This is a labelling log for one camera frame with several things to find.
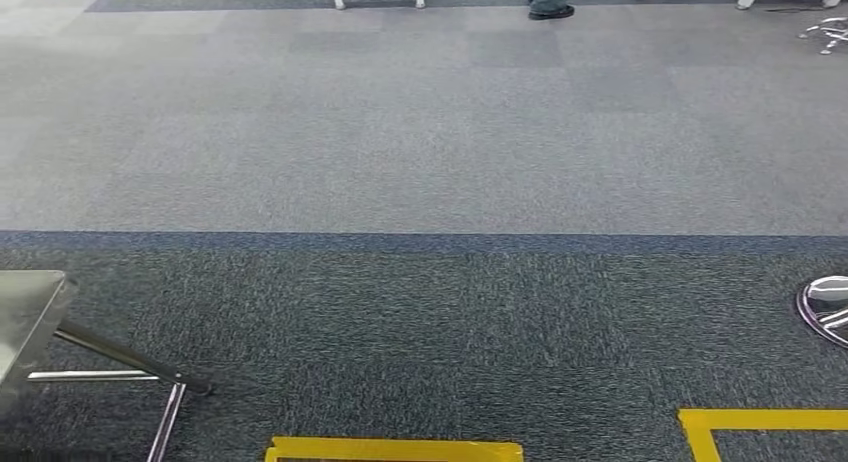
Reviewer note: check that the stainless steel workbench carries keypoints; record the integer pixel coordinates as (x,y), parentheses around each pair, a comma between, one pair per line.
(26,313)

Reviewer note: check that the yellow floor tape square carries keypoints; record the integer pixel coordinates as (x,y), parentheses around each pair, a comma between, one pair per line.
(762,419)
(397,449)

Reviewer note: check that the chrome chair base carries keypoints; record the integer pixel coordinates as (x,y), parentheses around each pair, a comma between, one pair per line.
(828,32)

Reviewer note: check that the chrome stanchion post with base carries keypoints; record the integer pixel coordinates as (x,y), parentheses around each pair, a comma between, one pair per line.
(828,300)

